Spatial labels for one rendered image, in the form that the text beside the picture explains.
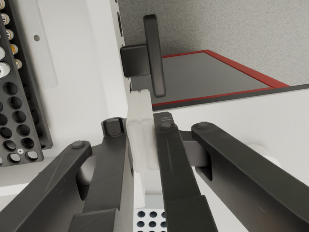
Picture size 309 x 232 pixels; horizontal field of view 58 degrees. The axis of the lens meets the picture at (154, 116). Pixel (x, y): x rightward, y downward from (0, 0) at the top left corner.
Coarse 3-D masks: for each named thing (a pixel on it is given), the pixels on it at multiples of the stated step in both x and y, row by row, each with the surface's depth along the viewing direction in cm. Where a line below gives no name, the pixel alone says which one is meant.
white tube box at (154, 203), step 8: (152, 200) 46; (160, 200) 46; (144, 208) 44; (152, 208) 44; (160, 208) 44; (136, 216) 44; (144, 216) 44; (152, 216) 45; (160, 216) 44; (136, 224) 45; (144, 224) 45; (152, 224) 46; (160, 224) 46
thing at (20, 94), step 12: (0, 12) 24; (0, 24) 24; (0, 36) 24; (0, 60) 25; (12, 60) 25; (12, 72) 26; (0, 84) 26; (12, 96) 26; (24, 96) 27; (12, 108) 27; (24, 108) 27; (12, 120) 27; (24, 120) 27; (36, 132) 28; (24, 144) 28; (36, 144) 28; (24, 156) 28
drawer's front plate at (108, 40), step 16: (96, 0) 21; (112, 0) 24; (96, 16) 22; (112, 16) 22; (96, 32) 22; (112, 32) 22; (96, 48) 23; (112, 48) 23; (112, 64) 23; (112, 80) 23; (128, 80) 30; (112, 96) 24; (128, 96) 27; (112, 112) 24; (144, 192) 30
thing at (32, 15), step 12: (24, 0) 28; (36, 0) 29; (24, 12) 29; (36, 12) 29; (36, 24) 29; (36, 36) 29; (36, 48) 30; (48, 48) 31; (48, 60) 30; (48, 72) 31; (48, 84) 31
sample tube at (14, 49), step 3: (12, 45) 27; (15, 45) 28; (0, 48) 24; (3, 48) 25; (12, 48) 27; (15, 48) 27; (0, 51) 24; (3, 51) 25; (12, 51) 27; (15, 51) 27; (0, 54) 24; (3, 54) 25; (0, 57) 24; (3, 57) 25
